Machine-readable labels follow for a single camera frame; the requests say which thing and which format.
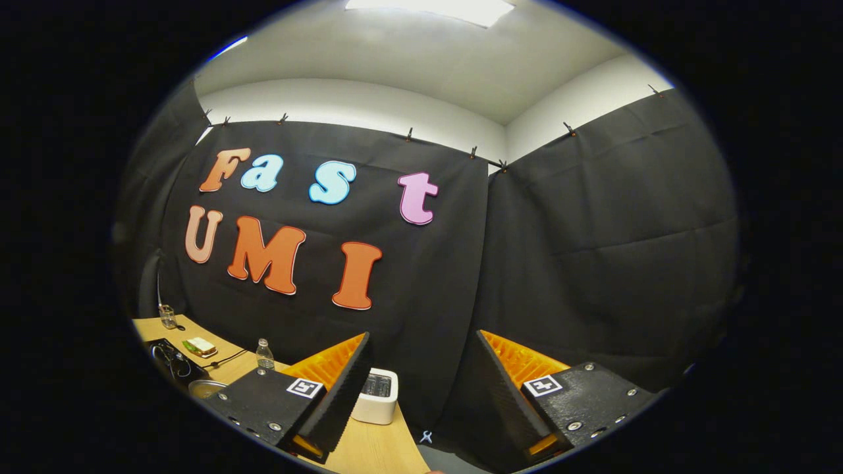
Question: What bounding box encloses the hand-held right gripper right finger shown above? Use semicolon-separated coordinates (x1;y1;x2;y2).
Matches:
476;329;658;463

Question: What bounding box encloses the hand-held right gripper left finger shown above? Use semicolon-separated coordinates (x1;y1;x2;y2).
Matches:
203;332;371;463

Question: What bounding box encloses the steel pot with black handle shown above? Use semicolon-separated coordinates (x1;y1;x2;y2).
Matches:
188;379;229;400

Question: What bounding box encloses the black induction cooktop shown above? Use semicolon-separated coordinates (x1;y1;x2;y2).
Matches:
148;338;209;389

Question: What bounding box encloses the white toaster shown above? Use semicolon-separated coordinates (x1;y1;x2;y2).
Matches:
350;367;400;425

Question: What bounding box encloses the sandwich on white plate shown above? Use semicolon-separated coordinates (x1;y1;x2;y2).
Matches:
182;336;219;359

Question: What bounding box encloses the row of black clips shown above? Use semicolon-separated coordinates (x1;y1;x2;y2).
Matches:
203;84;663;174

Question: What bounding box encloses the ceiling light panel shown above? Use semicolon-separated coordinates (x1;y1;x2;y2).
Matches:
344;0;516;29

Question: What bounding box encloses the black power cable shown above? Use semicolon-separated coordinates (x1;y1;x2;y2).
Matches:
201;349;249;370

